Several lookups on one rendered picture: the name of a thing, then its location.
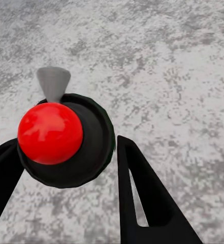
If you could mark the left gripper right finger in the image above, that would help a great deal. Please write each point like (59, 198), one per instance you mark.
(167, 224)

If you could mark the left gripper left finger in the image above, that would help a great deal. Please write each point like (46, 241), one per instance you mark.
(10, 170)

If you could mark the insectifuge atomizer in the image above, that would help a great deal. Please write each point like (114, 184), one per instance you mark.
(66, 140)

